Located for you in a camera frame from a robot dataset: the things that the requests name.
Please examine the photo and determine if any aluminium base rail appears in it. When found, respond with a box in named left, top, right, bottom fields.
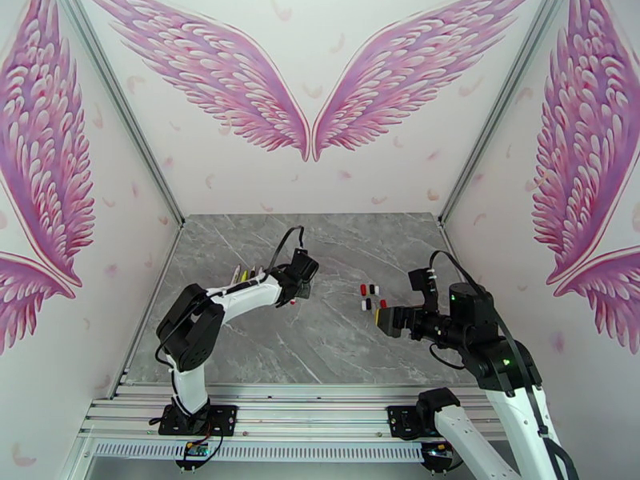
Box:
left=79, top=383, right=521, bottom=443

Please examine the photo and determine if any small circuit board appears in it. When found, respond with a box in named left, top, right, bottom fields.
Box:
left=174, top=441, right=214, bottom=467
left=419, top=441, right=458, bottom=467

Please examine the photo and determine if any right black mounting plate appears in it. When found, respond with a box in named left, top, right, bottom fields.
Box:
left=387, top=404, right=469, bottom=441

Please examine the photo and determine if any black mounting plate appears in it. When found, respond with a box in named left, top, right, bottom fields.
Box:
left=387, top=404, right=469, bottom=441
left=158, top=404, right=238, bottom=438

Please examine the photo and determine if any right aluminium corner post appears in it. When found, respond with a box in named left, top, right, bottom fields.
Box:
left=438, top=0, right=574, bottom=229

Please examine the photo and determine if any aluminium corner post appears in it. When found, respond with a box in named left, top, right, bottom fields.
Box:
left=438, top=0, right=574, bottom=229
left=54, top=0, right=187, bottom=229

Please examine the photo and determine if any left aluminium corner post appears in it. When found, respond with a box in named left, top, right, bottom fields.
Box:
left=54, top=0, right=187, bottom=229

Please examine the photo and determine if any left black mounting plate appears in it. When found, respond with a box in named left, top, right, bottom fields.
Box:
left=158, top=404, right=238, bottom=438

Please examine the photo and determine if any right small circuit board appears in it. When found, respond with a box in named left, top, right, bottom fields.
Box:
left=419, top=441, right=458, bottom=467

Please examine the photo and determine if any white perforated cable duct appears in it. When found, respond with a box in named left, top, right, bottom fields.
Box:
left=94, top=441, right=426, bottom=463

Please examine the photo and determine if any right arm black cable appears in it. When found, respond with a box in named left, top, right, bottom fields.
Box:
left=429, top=250, right=581, bottom=480

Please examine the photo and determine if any left aluminium side rail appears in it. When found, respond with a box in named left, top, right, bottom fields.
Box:
left=92, top=226, right=185, bottom=400

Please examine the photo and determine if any left small circuit board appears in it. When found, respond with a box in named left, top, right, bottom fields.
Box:
left=174, top=441, right=214, bottom=467

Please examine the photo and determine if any aluminium side rail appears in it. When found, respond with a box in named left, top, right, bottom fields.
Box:
left=92, top=226, right=185, bottom=400
left=438, top=224, right=483, bottom=294

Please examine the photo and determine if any right aluminium side rail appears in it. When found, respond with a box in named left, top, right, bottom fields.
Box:
left=438, top=224, right=483, bottom=294

